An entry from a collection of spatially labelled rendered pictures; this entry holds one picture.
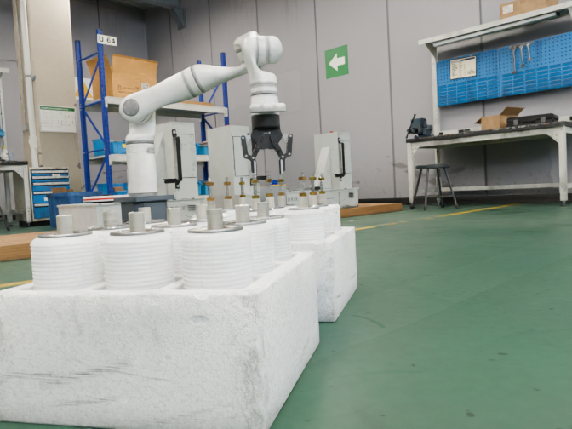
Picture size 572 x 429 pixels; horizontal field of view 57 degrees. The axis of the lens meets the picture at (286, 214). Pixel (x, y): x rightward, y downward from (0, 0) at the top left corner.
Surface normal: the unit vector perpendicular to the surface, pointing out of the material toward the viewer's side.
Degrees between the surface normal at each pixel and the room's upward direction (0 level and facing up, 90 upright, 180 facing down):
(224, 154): 90
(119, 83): 88
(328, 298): 90
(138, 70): 103
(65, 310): 90
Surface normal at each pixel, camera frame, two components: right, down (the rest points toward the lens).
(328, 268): -0.26, 0.07
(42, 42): 0.72, 0.00
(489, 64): -0.69, 0.07
